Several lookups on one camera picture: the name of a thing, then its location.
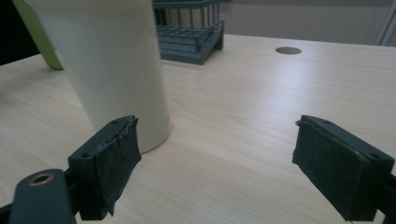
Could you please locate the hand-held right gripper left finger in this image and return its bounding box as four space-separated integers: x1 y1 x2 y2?
67 115 143 221

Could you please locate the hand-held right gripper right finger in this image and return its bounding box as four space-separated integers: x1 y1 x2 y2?
291 114 396 223

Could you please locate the cream insulated tumbler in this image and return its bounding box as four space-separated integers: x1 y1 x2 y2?
22 0 173 155

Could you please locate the dark wire rack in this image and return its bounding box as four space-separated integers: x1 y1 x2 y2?
151 0 225 66

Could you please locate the green water bottle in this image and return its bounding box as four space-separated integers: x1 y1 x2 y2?
11 0 64 71

